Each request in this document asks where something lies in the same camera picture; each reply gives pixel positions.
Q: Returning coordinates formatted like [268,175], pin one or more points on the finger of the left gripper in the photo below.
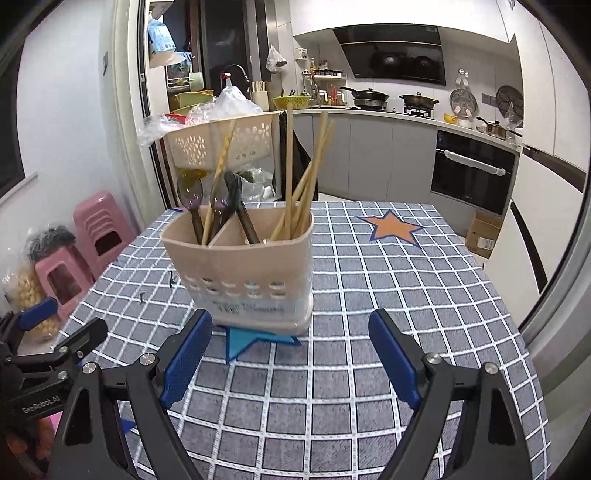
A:
[81,343]
[38,313]

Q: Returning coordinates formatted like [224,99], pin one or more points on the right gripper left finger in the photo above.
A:
[179,356]

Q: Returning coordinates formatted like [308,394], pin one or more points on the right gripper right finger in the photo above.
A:
[401,357]

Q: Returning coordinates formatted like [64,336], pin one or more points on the metal spoon black handle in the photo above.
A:
[228,202]
[191,193]

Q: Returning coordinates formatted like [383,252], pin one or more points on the patterned yellow chopstick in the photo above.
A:
[216,179]

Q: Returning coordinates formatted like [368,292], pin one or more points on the plain wooden chopstick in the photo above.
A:
[289,172]

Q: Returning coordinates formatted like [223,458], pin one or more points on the short pink plastic stool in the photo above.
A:
[64,276]

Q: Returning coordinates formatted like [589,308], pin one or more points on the blue checkered tablecloth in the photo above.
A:
[324,408]

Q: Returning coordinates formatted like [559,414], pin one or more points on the beige plastic utensil holder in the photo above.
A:
[265,286]

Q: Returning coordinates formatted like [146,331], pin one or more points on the tall pink plastic stool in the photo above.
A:
[102,232]

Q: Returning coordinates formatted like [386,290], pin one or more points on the cardboard box on floor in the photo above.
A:
[483,234]

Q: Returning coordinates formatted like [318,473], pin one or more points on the built-in black oven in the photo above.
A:
[473,171]

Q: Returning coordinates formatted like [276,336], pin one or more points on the beige plastic basket rack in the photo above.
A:
[249,144]

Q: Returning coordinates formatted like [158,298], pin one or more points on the black pot on stove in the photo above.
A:
[418,105]

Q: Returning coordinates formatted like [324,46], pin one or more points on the black wok on stove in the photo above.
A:
[368,99]

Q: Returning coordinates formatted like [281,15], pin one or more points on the green basket on counter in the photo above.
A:
[295,102]

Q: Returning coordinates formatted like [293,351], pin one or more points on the black range hood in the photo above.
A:
[395,51]

